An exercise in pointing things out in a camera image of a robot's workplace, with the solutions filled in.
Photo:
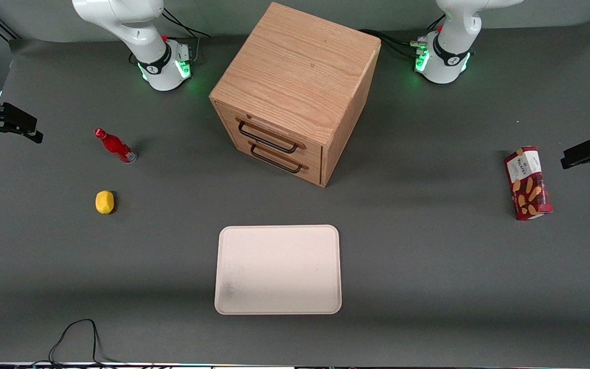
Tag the red coke bottle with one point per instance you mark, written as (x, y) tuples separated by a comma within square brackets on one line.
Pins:
[(116, 146)]

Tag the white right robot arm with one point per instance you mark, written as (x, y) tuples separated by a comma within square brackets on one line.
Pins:
[(146, 51)]

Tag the beige plastic tray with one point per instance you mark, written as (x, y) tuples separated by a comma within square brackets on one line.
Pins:
[(278, 269)]

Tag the red shortbread biscuit box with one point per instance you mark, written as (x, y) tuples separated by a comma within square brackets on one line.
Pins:
[(528, 184)]

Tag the yellow lemon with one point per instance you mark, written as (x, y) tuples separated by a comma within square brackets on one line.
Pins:
[(104, 202)]

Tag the grey table mat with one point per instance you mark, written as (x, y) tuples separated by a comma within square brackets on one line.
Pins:
[(428, 282)]

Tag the wooden drawer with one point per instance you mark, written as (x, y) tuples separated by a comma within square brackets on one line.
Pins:
[(295, 169), (274, 134)]

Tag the wooden drawer cabinet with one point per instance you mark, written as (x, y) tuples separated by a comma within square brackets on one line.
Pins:
[(295, 66)]

